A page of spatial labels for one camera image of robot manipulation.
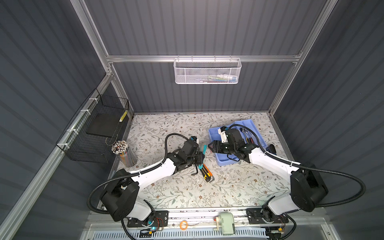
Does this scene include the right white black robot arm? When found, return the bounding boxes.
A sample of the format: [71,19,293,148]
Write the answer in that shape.
[208,124,366,223]

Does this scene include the yellow black utility knife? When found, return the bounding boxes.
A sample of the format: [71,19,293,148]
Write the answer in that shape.
[200,164,215,183]

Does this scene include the teal utility knife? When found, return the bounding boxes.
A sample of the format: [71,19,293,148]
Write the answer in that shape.
[197,145,207,169]

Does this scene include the mint green device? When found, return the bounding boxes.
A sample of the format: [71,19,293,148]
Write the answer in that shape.
[216,212,236,235]

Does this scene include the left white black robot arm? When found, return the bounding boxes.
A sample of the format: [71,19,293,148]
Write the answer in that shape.
[87,133,205,226]

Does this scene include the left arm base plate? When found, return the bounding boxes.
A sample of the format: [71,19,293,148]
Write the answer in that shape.
[127,211,169,228]

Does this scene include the orange pencil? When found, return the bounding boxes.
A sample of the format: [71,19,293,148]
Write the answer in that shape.
[203,164,213,177]

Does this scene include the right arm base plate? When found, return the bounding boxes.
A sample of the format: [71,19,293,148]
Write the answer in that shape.
[246,208,289,225]

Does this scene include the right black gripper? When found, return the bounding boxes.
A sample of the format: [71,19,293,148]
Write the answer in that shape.
[207,139,236,155]

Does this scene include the black handled screwdriver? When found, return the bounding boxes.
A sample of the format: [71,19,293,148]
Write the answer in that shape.
[240,128,249,143]

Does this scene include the yellow green marker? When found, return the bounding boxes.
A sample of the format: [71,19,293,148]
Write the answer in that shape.
[119,111,128,123]

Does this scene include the yellow black pliers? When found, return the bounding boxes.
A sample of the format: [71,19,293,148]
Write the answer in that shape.
[244,129,255,144]

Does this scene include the white blue tool box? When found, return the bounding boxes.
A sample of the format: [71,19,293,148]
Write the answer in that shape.
[209,119,270,166]

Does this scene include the white wire wall basket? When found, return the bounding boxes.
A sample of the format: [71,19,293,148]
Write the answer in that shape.
[173,57,242,85]

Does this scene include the black wire side basket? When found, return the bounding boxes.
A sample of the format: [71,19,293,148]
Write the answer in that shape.
[57,91,130,164]

